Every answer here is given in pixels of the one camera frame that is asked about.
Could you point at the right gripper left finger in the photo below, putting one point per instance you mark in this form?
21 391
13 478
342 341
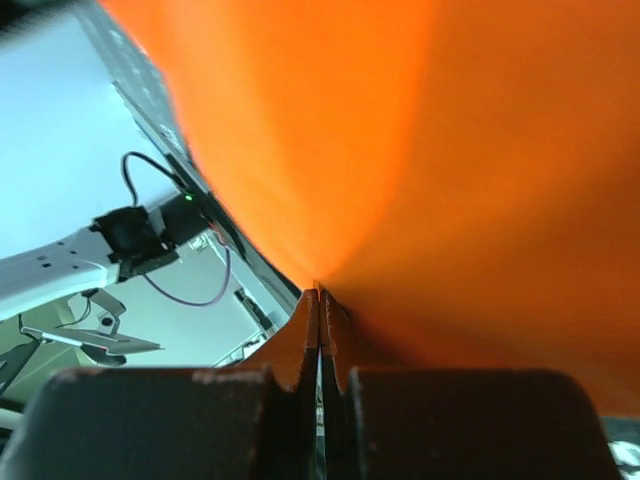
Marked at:
255 420

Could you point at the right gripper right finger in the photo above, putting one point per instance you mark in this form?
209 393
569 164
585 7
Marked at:
387 421

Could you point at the orange t shirt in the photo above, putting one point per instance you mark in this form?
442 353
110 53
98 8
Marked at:
462 176

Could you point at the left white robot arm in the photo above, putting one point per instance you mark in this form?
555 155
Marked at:
114 248

